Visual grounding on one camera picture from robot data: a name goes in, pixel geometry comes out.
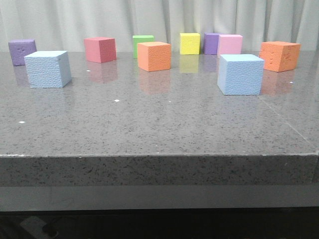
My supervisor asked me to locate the light blue foam cube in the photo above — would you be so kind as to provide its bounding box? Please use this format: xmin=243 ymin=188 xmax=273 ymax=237
xmin=24 ymin=51 xmax=72 ymax=88

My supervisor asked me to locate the orange foam cube centre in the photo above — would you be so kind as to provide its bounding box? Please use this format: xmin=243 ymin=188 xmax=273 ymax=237
xmin=137 ymin=41 xmax=171 ymax=72

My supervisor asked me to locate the orange foam cube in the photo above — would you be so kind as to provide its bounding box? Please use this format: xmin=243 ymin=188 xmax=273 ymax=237
xmin=137 ymin=41 xmax=171 ymax=72
xmin=259 ymin=41 xmax=301 ymax=72

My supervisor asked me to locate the yellow foam cube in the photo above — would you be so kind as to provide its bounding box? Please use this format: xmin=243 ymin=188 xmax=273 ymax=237
xmin=179 ymin=33 xmax=200 ymax=55

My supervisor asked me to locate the green foam cube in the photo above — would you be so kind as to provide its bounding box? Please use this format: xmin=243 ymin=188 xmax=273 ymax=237
xmin=132 ymin=35 xmax=155 ymax=59

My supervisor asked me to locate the red foam cube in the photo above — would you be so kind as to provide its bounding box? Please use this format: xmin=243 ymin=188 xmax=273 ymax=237
xmin=84 ymin=37 xmax=117 ymax=63

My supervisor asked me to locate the purple foam cube rear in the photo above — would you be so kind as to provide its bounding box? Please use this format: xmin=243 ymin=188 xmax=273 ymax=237
xmin=203 ymin=33 xmax=220 ymax=55

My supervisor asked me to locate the purple foam cube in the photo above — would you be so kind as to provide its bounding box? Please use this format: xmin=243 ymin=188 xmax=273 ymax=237
xmin=203 ymin=33 xmax=220 ymax=55
xmin=8 ymin=39 xmax=37 ymax=66

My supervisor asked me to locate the pink foam cube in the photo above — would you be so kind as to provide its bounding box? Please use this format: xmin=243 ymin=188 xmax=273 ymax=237
xmin=217 ymin=34 xmax=243 ymax=55

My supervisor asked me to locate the orange foam cube right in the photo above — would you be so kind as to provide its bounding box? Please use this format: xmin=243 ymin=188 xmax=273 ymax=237
xmin=259 ymin=41 xmax=301 ymax=72

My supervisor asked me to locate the white pleated curtain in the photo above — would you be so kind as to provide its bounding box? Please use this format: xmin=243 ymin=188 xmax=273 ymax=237
xmin=0 ymin=0 xmax=319 ymax=52

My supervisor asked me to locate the purple foam cube left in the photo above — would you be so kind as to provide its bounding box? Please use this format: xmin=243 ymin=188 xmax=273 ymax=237
xmin=8 ymin=39 xmax=37 ymax=66

